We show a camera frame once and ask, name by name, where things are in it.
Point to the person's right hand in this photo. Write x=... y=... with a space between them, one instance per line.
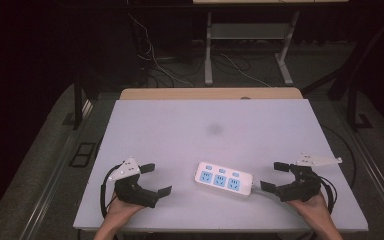
x=313 y=210

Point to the white power strip blue sockets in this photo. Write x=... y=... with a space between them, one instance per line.
x=223 y=180

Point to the white metal desk frame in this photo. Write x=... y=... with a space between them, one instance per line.
x=208 y=50

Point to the black upright stand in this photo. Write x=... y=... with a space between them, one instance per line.
x=77 y=100

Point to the person's left hand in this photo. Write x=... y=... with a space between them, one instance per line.
x=121 y=210

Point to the wooden table board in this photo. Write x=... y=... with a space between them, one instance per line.
x=210 y=93

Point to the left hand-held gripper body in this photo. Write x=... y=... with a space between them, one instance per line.
x=136 y=195

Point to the black floor frame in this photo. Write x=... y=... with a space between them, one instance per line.
x=83 y=155

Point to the black slanted stand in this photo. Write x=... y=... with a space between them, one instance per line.
x=351 y=76

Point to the aluminium floor rail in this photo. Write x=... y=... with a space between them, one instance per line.
x=380 y=176
x=53 y=173

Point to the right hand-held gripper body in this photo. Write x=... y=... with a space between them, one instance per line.
x=301 y=188

